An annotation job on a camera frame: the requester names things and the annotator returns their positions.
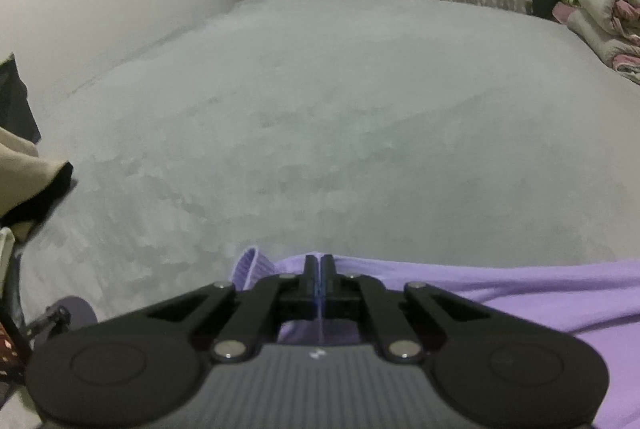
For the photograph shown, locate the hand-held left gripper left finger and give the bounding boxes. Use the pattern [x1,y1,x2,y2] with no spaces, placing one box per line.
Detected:
[145,254,320,364]

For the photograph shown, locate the purple pants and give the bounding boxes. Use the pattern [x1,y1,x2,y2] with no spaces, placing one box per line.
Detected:
[230,246,640,429]

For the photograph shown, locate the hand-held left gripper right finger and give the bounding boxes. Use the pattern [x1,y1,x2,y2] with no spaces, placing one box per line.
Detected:
[320,254,501,364]

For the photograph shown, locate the beige cloth with black edge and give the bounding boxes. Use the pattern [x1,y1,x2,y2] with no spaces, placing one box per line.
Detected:
[0,126,75,230]

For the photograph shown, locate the round-based stand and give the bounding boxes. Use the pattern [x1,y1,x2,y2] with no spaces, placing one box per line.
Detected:
[27,295,99,350]

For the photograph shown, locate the grey bed cover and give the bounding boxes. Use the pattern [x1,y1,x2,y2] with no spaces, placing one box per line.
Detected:
[0,0,640,429]

